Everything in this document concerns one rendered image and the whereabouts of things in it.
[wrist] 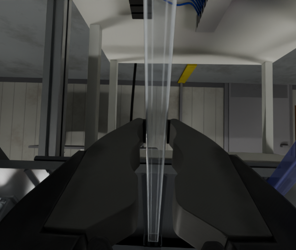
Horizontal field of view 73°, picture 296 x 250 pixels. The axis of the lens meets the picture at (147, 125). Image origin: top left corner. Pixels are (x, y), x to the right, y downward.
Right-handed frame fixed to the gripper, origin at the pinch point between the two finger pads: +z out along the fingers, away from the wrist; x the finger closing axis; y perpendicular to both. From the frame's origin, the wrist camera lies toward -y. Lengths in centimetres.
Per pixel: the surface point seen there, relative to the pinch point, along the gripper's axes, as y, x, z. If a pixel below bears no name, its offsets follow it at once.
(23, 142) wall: 178, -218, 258
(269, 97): 23, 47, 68
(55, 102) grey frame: 10.6, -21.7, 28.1
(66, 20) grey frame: -4.9, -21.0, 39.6
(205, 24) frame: -4.1, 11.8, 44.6
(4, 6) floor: -12, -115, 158
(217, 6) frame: -7.8, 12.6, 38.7
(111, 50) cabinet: 6, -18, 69
